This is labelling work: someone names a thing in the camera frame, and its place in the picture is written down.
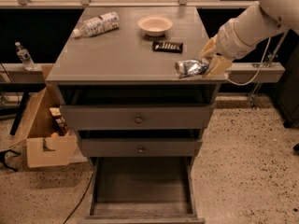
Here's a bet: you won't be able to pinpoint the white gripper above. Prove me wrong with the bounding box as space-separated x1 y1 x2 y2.
198 18 256 77

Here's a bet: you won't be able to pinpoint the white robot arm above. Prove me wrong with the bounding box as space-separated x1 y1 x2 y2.
199 0 299 77

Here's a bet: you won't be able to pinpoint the grey drawer cabinet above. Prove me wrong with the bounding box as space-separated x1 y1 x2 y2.
45 6 228 224

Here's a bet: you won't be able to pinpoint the grey top drawer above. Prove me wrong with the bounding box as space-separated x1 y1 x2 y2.
60 105 214 131

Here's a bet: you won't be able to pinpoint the grey drawer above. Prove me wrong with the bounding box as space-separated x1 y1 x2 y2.
60 105 214 131
78 157 205 224
78 139 202 157

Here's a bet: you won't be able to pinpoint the grey middle drawer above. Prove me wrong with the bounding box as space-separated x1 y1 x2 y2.
78 139 202 157

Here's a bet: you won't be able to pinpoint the grey bottom drawer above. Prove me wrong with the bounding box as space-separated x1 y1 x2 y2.
78 157 205 224

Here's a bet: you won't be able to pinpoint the black snack bar packet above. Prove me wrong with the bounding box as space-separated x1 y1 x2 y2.
152 41 183 53

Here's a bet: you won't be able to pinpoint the metal tripod stand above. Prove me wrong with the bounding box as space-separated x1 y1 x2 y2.
247 28 291 110

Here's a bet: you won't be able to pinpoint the white paper bowl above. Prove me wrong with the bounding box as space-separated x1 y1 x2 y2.
137 15 173 37

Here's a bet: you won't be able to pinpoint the dark cabinet at right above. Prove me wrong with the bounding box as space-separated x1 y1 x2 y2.
270 44 299 129

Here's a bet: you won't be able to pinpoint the plastic water bottle lying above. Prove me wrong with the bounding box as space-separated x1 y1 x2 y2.
73 11 120 38

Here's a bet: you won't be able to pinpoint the snack items in box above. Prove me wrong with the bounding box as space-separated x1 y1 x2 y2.
50 107 68 136

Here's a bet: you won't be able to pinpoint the small upright water bottle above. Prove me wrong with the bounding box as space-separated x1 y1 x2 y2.
15 42 35 71

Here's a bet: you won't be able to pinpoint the open cardboard box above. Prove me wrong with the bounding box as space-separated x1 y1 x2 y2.
11 85 86 168

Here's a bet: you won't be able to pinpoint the white cable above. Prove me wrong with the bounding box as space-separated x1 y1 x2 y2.
226 36 272 87

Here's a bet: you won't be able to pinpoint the black floor cable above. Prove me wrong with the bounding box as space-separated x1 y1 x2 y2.
62 173 95 224

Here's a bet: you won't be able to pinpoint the black strap on floor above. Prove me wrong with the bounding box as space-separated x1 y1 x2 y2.
0 149 22 174

